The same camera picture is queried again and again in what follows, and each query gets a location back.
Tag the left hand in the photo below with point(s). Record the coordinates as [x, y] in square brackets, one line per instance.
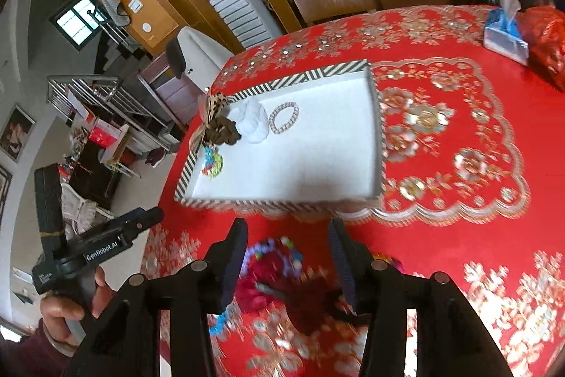
[56, 311]

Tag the white striped jewelry tray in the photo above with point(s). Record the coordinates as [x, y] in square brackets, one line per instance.
[323, 150]

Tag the grey jacket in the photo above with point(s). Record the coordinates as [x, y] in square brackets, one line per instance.
[194, 55]

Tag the red plastic bag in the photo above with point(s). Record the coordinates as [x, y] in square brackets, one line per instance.
[543, 29]

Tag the blue tissue pack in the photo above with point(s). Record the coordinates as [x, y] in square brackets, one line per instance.
[501, 34]

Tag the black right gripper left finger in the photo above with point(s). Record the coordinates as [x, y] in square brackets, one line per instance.
[224, 260]

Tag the dark red hair bow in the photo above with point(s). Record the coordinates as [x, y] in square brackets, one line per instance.
[307, 301]

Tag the red floral tablecloth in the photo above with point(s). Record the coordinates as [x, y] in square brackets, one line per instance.
[473, 186]

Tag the metal stair railing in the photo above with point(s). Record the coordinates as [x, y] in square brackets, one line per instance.
[107, 98]

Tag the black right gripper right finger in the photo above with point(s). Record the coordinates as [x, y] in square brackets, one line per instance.
[351, 260]

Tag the leopard print hair bow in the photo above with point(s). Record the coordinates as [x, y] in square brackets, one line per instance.
[214, 129]

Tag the white fluffy scrunchie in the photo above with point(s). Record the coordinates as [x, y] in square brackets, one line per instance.
[252, 121]

